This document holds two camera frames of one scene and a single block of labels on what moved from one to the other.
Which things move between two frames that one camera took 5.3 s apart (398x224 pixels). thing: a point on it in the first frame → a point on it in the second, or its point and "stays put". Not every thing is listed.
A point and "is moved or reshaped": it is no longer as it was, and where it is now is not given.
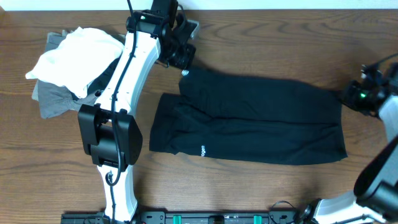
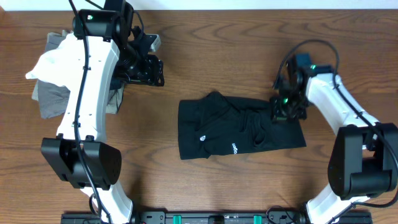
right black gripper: x=353 y=86 → x=277 y=116
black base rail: x=182 y=217 stays put
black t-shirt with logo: x=249 y=120 is moved or reshaped
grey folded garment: x=54 y=99 stays put
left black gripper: x=185 y=58 → x=148 y=74
